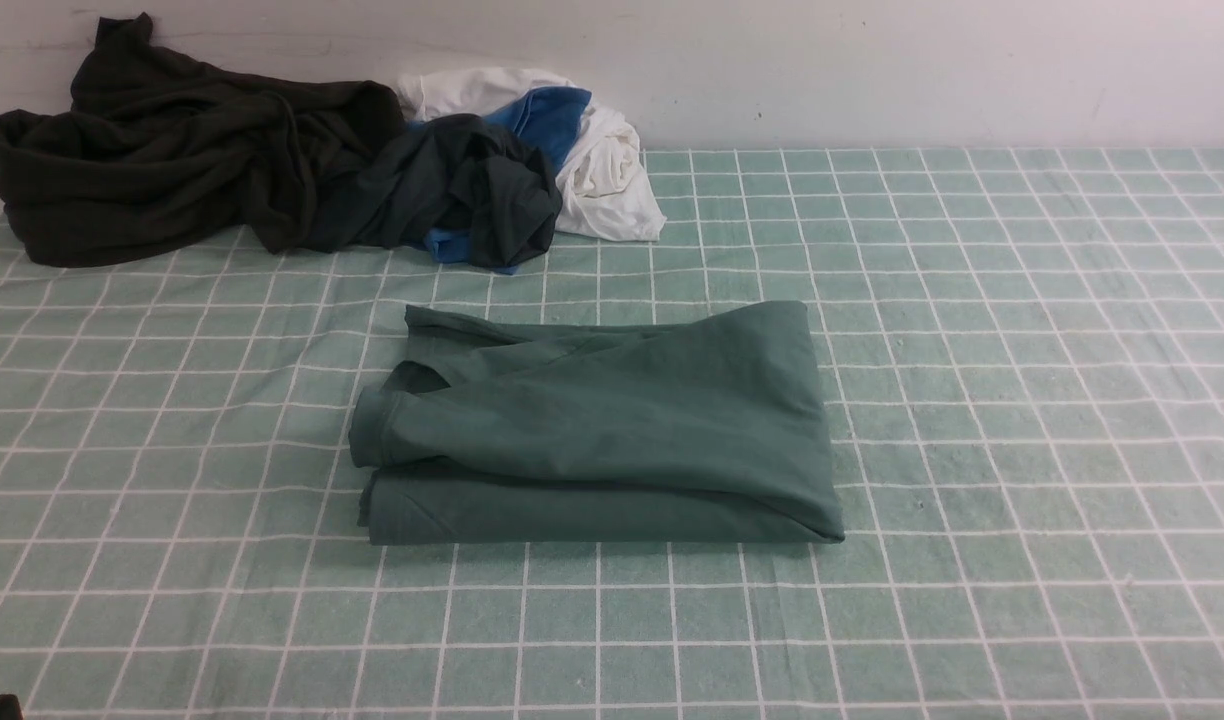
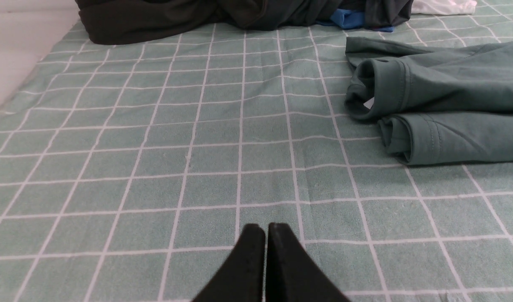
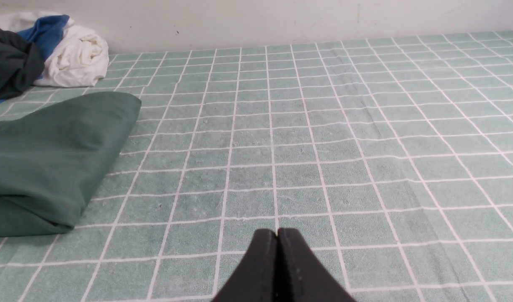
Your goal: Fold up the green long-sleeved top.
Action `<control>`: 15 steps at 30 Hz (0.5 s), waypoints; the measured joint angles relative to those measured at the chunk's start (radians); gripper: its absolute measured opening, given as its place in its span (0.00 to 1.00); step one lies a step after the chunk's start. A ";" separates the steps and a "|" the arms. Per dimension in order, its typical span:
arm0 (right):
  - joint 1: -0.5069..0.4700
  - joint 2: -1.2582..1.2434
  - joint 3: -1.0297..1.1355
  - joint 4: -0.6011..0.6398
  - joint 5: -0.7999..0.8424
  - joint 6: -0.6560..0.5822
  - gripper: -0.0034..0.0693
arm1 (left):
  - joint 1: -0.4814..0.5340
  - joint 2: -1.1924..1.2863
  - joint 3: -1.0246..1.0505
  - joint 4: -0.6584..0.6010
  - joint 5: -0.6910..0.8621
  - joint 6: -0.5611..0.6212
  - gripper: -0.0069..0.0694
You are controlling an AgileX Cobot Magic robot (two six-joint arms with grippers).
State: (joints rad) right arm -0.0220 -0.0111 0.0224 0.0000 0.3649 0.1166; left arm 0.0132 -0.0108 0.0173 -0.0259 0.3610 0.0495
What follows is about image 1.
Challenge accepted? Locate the green long-sleeve top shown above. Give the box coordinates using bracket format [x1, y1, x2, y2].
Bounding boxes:
[350, 301, 845, 546]

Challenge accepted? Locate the white crumpled garment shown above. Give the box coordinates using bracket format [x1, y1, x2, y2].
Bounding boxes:
[397, 67, 666, 242]

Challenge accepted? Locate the dark grey crumpled garment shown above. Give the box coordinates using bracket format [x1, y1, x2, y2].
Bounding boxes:
[301, 114, 562, 272]

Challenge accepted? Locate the blue crumpled garment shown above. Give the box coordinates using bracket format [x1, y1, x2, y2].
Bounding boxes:
[403, 86, 590, 274]

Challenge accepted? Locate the green checked tablecloth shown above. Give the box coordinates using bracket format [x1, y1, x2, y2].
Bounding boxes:
[0, 149, 1224, 719]

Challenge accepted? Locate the dark olive crumpled garment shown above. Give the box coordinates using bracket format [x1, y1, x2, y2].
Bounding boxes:
[0, 13, 408, 268]

